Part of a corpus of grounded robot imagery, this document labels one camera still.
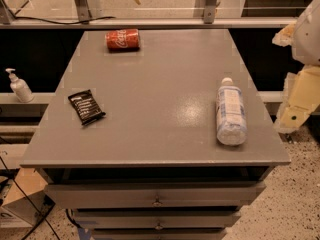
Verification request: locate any red coke can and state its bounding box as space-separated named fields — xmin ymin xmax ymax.
xmin=105 ymin=29 xmax=140 ymax=50

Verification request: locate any bottom grey drawer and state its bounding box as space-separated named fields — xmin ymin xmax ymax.
xmin=92 ymin=229 xmax=227 ymax=240

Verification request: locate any black cable on ledge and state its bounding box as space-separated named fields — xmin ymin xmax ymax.
xmin=0 ymin=0 xmax=116 ymax=26

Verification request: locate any top grey drawer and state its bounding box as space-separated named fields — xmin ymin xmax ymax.
xmin=45 ymin=182 xmax=266 ymax=209

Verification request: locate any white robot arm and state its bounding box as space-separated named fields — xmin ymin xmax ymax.
xmin=272 ymin=0 xmax=320 ymax=134

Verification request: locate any cardboard box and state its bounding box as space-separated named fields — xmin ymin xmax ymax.
xmin=0 ymin=168 xmax=47 ymax=228

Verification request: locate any white pump dispenser bottle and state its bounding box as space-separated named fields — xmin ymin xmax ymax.
xmin=6 ymin=68 xmax=34 ymax=103

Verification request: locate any grey drawer cabinet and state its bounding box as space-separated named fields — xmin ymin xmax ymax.
xmin=19 ymin=29 xmax=292 ymax=240

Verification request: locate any grey drawer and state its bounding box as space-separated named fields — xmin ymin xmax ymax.
xmin=92 ymin=229 xmax=227 ymax=240
xmin=74 ymin=210 xmax=240 ymax=230
xmin=45 ymin=182 xmax=266 ymax=209

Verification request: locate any black snack bar packet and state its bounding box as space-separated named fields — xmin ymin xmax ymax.
xmin=68 ymin=90 xmax=106 ymax=126

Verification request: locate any grey metal bracket right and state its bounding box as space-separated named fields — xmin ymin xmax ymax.
xmin=203 ymin=0 xmax=218 ymax=24

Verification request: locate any middle grey drawer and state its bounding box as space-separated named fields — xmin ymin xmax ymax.
xmin=74 ymin=210 xmax=240 ymax=230

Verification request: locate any grey metal bracket left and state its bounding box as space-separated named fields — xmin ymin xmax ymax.
xmin=74 ymin=0 xmax=91 ymax=22

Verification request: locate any grey metal bracket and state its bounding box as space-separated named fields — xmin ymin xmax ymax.
xmin=74 ymin=0 xmax=91 ymax=22
xmin=203 ymin=0 xmax=218 ymax=24

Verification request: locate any black floor cable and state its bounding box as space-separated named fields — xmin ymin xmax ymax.
xmin=0 ymin=154 xmax=62 ymax=240

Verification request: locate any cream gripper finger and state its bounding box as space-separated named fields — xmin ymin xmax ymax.
xmin=272 ymin=23 xmax=295 ymax=47
xmin=274 ymin=66 xmax=320 ymax=134

